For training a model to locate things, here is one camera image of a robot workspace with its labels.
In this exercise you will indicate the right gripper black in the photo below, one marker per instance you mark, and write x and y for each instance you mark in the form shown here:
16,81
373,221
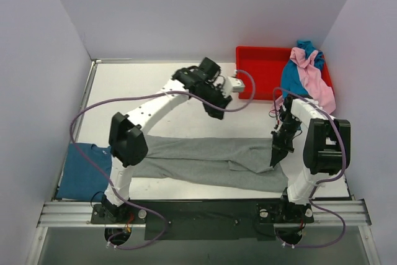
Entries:
282,142

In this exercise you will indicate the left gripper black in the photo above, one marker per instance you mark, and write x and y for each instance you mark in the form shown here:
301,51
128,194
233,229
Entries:
215,100

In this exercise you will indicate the grey t shirt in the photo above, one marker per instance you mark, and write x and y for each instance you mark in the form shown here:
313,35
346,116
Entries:
242,163

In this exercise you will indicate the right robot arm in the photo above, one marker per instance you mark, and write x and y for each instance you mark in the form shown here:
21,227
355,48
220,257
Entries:
326,152

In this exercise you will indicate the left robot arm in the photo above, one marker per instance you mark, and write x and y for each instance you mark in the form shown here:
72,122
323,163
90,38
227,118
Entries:
127,137

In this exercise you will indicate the red plastic bin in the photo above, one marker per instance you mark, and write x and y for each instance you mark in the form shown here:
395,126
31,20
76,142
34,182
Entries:
276,71

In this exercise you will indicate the teal t shirt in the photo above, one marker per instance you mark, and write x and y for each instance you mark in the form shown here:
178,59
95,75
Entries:
291,75

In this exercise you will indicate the pink t shirt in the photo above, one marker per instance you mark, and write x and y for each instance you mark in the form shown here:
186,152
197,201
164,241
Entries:
316,82

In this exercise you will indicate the folded dark blue t shirt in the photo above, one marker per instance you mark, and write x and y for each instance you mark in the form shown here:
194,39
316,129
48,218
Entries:
81,181

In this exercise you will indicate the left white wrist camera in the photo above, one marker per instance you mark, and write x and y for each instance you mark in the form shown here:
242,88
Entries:
233,84

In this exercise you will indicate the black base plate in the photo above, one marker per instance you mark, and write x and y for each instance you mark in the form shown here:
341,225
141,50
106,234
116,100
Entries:
229,219

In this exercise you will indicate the aluminium front rail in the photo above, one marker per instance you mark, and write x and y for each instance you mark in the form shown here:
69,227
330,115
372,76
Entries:
78,214

